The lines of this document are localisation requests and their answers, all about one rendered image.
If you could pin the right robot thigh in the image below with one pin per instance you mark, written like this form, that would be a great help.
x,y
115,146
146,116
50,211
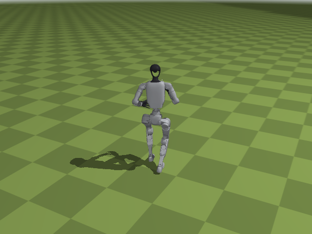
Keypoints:
x,y
165,124

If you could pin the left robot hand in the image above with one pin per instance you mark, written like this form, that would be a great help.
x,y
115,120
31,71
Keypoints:
x,y
145,103

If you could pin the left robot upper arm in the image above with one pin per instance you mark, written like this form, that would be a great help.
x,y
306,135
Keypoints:
x,y
139,93

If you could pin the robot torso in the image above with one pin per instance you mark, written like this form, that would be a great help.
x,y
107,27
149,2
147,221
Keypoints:
x,y
155,92

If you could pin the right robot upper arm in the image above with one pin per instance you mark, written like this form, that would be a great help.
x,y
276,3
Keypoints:
x,y
171,91

